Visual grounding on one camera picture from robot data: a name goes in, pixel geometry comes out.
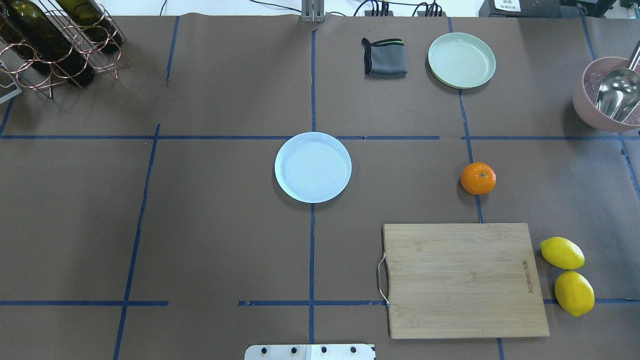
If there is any black computer box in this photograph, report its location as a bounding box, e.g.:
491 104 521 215
478 0 562 18

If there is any copper wire bottle rack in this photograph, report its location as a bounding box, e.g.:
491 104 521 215
1 0 131 98

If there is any white wire cup rack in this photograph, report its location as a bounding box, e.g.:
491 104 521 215
0 60 23 104

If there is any dark wine bottle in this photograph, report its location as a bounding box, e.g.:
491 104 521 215
1 0 95 88
0 17 51 76
57 0 122 54

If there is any metal scoop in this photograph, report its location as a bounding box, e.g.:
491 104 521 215
595 42 640 123

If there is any light blue plate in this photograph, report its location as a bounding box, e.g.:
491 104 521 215
274 131 353 204

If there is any aluminium frame post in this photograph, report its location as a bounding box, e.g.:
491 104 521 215
301 0 326 24

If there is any orange fruit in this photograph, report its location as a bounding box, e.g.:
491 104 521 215
460 161 498 196

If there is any pink bowl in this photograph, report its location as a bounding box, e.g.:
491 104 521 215
573 56 639 133

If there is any grey folded cloth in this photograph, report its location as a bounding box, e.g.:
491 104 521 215
361 38 408 78

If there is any yellow lemon near board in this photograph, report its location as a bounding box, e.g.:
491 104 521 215
540 236 586 271

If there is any dark wine bottle back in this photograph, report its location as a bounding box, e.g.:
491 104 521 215
0 17 51 76

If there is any bamboo cutting board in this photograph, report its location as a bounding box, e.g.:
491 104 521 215
382 223 550 340

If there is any yellow lemon far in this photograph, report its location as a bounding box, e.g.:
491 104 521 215
553 270 595 317

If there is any white camera pole base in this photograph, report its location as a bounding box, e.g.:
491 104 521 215
244 343 377 360

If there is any dark wine bottle front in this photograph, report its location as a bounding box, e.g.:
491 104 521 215
1 0 95 88

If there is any light green plate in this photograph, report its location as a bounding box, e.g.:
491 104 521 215
427 32 498 90

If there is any dark wine bottle middle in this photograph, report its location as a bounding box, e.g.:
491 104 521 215
57 0 122 54

